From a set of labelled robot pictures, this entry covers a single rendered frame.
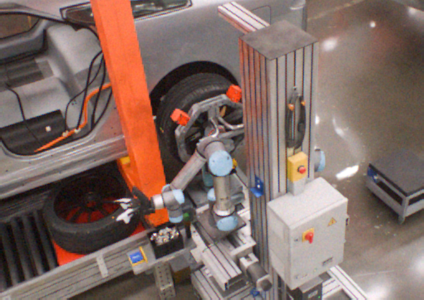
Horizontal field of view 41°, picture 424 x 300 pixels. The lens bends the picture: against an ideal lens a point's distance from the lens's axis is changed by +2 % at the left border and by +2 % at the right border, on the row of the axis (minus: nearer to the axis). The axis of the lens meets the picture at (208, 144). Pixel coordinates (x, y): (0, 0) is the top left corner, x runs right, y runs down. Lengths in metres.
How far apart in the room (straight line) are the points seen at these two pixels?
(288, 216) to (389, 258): 1.61
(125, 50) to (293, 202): 1.14
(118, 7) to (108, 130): 1.21
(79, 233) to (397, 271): 2.17
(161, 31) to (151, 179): 0.93
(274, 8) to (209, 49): 0.52
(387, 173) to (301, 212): 1.67
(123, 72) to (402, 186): 2.22
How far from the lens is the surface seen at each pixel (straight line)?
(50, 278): 3.83
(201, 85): 3.71
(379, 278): 4.07
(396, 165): 4.37
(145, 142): 3.24
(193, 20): 3.61
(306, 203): 2.76
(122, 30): 2.85
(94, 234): 3.84
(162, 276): 3.77
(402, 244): 4.29
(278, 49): 2.35
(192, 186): 4.34
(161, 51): 3.60
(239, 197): 4.32
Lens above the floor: 3.20
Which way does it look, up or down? 39 degrees down
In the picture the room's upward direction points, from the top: 7 degrees counter-clockwise
